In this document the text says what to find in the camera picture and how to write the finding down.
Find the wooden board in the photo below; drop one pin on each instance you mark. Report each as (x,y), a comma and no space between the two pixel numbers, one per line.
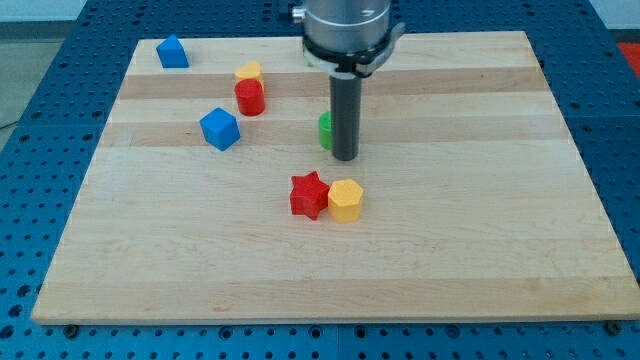
(209,199)

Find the blue triangular prism block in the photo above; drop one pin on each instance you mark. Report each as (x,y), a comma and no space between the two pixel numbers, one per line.
(171,53)

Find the red star block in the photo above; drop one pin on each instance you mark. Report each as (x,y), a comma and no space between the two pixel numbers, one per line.
(309,195)

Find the red cylinder block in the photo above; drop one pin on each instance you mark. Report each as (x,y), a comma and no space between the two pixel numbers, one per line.
(250,97)

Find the green cylinder block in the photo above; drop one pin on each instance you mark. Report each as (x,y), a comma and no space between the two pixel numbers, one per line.
(324,130)

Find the blue cube block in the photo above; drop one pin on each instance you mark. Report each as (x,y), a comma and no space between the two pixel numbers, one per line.
(220,129)

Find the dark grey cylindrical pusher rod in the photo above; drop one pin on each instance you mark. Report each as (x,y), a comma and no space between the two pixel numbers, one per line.
(345,101)

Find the yellow hexagon block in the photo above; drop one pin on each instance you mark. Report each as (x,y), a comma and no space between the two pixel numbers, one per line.
(345,200)

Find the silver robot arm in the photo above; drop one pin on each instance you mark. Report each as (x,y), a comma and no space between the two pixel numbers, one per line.
(350,40)

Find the yellow heart block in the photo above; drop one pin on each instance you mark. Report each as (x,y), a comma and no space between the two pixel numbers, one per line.
(252,70)

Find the black clamp ring mount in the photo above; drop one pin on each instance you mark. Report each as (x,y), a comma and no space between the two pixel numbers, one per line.
(352,64)

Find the blue perforated metal table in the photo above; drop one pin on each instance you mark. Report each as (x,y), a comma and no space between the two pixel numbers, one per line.
(44,162)

